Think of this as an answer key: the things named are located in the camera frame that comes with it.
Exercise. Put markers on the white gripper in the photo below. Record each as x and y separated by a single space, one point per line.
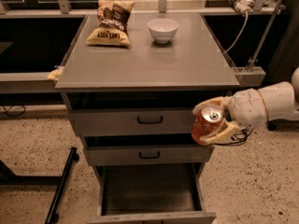
247 108

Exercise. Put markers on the red coke can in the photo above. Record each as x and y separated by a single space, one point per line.
207 121

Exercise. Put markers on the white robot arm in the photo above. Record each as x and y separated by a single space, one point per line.
229 120

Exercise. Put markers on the grey drawer cabinet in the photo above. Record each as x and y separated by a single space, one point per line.
186 71

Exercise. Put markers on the top grey drawer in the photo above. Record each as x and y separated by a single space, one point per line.
135 121

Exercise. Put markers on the bottom grey open drawer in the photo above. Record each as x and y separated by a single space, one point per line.
151 194

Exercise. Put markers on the middle grey drawer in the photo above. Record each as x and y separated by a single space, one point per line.
143 155

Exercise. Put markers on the white ceramic bowl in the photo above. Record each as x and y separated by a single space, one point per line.
162 30

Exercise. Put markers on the white power strip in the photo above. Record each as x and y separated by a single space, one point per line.
241 6

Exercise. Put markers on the yellow brown chip bag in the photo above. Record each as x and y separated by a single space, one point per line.
113 16

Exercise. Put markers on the black metal floor stand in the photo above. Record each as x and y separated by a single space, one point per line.
8 178

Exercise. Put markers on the yellow sponge on rail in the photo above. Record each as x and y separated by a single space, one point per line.
55 74

